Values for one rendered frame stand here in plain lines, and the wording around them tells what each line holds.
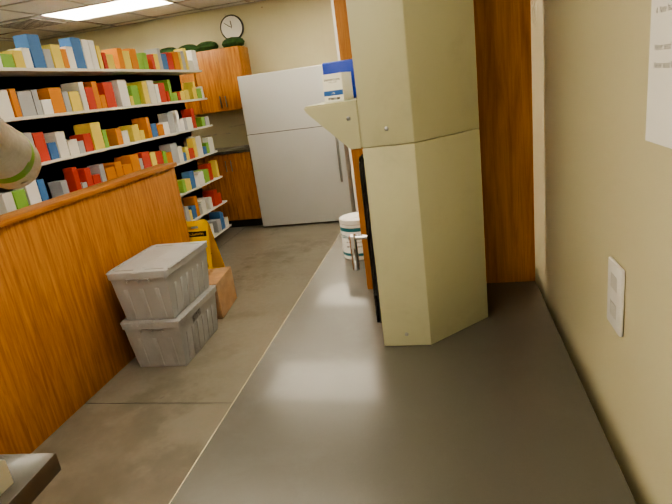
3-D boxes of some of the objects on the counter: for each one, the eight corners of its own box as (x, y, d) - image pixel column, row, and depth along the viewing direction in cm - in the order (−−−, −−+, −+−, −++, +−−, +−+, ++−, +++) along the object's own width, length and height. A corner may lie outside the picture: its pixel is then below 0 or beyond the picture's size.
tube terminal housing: (482, 289, 150) (468, -5, 127) (493, 343, 120) (476, -29, 97) (395, 293, 156) (366, 12, 133) (384, 346, 126) (344, -6, 103)
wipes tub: (380, 247, 200) (376, 209, 196) (376, 259, 188) (372, 218, 184) (347, 250, 203) (342, 212, 199) (341, 261, 191) (335, 221, 186)
